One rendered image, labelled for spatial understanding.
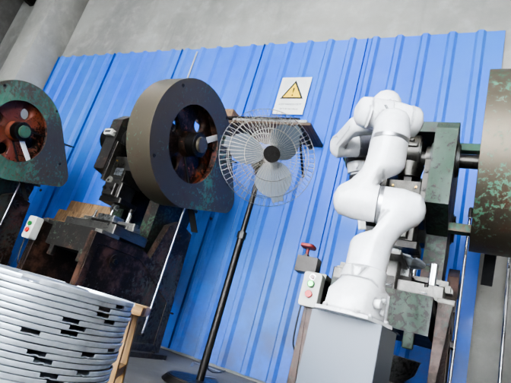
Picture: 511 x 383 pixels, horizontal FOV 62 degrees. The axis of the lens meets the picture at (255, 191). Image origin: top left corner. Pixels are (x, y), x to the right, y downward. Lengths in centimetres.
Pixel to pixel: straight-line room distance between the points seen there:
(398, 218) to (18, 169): 333
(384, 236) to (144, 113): 167
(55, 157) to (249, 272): 203
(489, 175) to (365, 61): 246
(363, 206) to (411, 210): 13
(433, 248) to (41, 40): 556
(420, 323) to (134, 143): 171
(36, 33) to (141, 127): 421
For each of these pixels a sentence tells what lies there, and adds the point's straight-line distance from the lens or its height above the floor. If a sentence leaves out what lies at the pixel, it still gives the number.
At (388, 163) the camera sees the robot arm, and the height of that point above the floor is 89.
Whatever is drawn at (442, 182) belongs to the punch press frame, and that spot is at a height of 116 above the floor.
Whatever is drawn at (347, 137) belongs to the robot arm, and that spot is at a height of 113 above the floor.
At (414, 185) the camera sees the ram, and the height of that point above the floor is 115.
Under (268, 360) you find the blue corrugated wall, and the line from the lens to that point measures 332.
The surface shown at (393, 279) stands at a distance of 184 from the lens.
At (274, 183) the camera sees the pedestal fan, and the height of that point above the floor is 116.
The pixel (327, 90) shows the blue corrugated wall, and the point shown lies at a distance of 396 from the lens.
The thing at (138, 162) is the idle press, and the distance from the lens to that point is 250.
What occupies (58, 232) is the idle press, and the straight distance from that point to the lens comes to 283.
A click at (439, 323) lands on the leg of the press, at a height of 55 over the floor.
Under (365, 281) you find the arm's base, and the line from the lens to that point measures 113.
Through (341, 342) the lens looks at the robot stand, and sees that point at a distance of 111.
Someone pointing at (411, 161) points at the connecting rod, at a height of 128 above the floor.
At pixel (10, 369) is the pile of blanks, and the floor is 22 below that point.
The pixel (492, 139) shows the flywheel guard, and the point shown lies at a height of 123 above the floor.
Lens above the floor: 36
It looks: 17 degrees up
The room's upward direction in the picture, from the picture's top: 16 degrees clockwise
